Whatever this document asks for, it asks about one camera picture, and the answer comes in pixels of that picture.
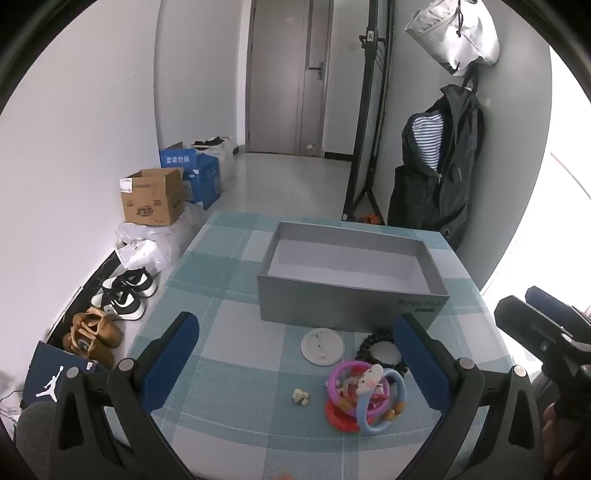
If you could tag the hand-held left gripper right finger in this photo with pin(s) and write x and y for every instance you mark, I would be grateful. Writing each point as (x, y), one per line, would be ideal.
(421, 362)

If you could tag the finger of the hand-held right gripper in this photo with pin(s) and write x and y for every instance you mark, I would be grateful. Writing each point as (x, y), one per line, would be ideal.
(561, 308)
(531, 323)

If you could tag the brown shoe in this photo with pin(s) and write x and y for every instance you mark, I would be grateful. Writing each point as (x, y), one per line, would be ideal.
(104, 327)
(92, 353)

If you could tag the blue cardboard box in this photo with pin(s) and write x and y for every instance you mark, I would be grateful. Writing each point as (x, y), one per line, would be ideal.
(207, 180)

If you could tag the blue carton with white print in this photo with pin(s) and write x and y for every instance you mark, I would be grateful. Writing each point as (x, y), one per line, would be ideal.
(178, 159)

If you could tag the brown cardboard box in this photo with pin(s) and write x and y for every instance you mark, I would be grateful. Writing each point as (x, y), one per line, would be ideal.
(152, 203)

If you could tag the white plush charm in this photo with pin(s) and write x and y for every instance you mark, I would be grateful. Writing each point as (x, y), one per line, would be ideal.
(371, 381)

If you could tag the white plastic bag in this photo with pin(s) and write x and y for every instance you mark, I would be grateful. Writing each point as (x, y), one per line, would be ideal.
(138, 251)
(182, 235)

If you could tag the dark blue bag white logo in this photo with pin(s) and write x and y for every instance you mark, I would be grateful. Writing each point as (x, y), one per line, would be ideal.
(48, 369)

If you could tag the red round badge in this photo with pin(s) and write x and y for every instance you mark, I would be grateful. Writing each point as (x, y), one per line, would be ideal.
(339, 417)

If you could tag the white round disc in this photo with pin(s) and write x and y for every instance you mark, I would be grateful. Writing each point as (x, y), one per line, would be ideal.
(323, 348)

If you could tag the teal checkered tablecloth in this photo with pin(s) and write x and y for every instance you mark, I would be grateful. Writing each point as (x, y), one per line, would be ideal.
(258, 392)

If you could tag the white hanging bag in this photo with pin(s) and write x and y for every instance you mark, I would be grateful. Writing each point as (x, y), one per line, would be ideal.
(452, 37)

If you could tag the black jacket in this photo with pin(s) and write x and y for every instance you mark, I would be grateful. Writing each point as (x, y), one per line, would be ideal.
(438, 194)

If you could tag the black framed standing mirror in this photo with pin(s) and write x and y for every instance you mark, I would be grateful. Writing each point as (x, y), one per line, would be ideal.
(375, 115)

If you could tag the black and white sneaker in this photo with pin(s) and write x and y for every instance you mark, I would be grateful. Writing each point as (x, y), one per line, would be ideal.
(124, 307)
(134, 279)

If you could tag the white power strip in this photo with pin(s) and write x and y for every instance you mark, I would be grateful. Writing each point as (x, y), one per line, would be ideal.
(10, 410)

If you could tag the grey door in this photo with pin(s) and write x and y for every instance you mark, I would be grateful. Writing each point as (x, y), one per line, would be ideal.
(277, 92)

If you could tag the grey cardboard box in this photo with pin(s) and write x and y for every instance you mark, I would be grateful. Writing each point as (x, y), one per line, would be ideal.
(323, 304)

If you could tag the blue white striped shirt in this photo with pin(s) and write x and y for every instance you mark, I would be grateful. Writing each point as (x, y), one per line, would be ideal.
(427, 138)

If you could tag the person's right hand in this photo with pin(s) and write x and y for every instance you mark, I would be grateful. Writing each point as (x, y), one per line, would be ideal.
(550, 424)

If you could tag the white sack with dark contents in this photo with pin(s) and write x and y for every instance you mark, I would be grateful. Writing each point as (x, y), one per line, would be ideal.
(226, 166)

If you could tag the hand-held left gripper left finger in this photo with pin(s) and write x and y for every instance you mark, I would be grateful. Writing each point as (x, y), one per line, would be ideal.
(171, 364)

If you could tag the small orange charm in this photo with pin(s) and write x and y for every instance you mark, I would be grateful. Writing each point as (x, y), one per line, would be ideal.
(396, 410)

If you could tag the small orange toy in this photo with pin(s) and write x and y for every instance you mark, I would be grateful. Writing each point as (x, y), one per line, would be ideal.
(370, 218)

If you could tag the small cream trinket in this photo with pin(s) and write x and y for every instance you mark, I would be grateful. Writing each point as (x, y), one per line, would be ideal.
(300, 397)

